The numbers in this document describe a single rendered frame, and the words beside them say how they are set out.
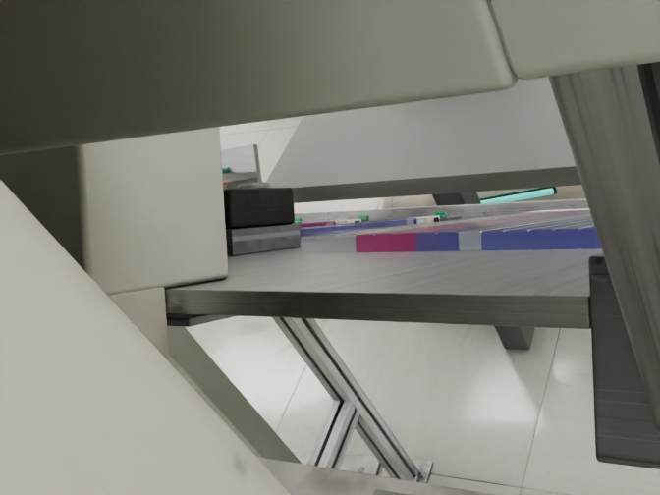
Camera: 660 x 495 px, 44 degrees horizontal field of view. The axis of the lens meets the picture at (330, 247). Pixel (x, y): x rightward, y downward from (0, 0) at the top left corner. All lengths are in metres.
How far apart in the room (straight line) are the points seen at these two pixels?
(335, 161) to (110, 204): 1.15
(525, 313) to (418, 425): 1.52
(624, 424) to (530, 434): 1.43
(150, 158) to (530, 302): 0.16
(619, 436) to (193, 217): 0.19
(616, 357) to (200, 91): 0.14
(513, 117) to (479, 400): 0.66
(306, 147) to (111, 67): 1.36
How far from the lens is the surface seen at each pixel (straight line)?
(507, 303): 0.26
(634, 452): 0.26
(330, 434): 1.44
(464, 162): 1.31
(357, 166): 1.41
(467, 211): 1.02
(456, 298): 0.26
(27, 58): 0.19
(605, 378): 0.25
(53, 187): 0.32
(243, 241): 0.56
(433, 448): 1.73
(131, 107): 0.18
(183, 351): 1.35
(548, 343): 1.80
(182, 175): 0.35
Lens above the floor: 1.39
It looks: 38 degrees down
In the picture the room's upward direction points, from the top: 32 degrees counter-clockwise
